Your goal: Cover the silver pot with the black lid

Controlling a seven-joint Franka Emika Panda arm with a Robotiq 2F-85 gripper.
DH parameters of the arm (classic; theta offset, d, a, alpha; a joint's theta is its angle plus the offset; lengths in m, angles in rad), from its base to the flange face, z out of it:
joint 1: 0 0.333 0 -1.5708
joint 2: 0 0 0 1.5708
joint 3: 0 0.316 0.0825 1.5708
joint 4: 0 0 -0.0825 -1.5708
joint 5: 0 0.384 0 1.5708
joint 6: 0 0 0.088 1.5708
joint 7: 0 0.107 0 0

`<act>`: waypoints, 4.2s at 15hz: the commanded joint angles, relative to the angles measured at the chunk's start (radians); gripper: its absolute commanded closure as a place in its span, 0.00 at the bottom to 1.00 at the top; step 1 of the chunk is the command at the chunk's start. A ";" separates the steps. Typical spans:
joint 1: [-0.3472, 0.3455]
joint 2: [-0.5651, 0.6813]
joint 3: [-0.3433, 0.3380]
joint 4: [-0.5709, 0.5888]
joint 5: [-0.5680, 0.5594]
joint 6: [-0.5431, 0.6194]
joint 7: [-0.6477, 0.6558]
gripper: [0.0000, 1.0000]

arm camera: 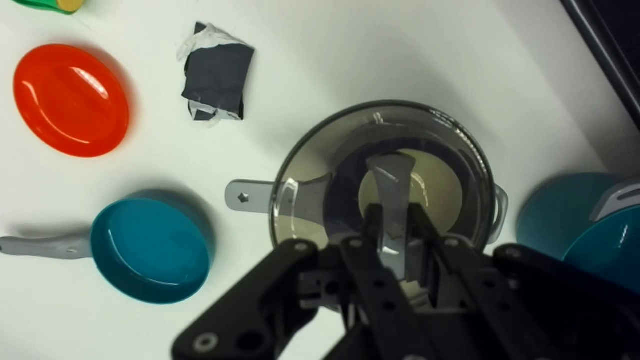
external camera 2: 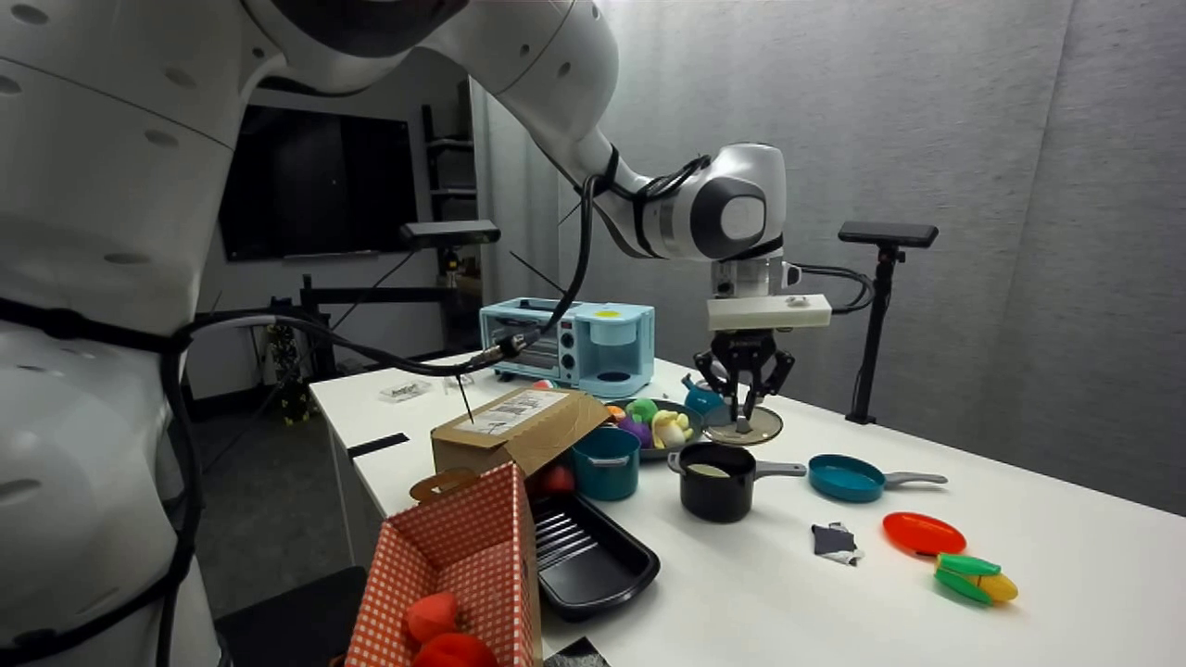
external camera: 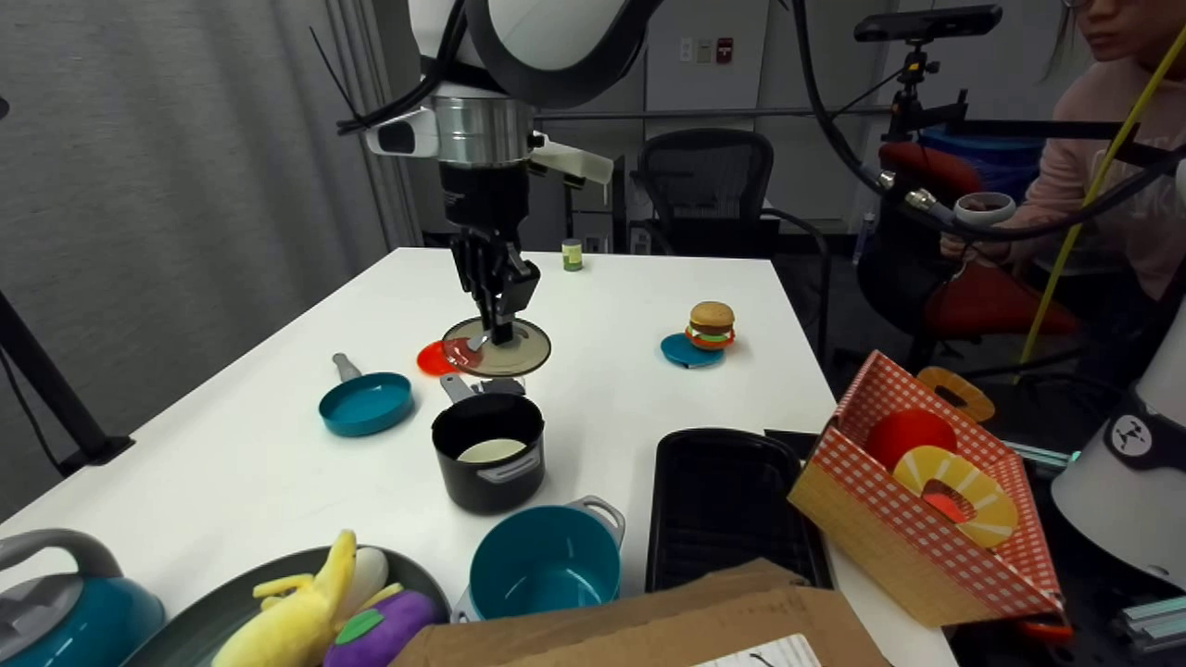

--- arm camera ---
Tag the toy corn cob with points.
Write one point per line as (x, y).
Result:
(50, 5)

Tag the orange toy plate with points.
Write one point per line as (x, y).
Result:
(70, 101)

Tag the teal toy pot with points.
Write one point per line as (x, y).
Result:
(566, 212)

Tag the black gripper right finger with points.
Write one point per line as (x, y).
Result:
(507, 300)

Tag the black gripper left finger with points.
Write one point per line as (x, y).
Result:
(373, 280)

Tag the teal toy frying pan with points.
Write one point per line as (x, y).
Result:
(152, 250)

